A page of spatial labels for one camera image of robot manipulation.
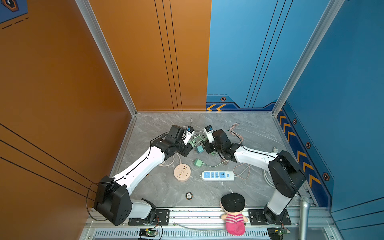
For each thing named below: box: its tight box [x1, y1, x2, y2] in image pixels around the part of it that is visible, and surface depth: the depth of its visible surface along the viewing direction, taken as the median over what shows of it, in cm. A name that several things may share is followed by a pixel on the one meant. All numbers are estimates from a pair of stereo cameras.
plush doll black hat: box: [219, 193, 249, 236], surface depth 71 cm
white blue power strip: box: [200, 171, 235, 182], surface depth 86 cm
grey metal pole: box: [298, 196, 312, 240], surface depth 73 cm
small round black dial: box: [185, 192, 193, 201], surface depth 82 cm
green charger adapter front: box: [193, 158, 203, 168], surface depth 92 cm
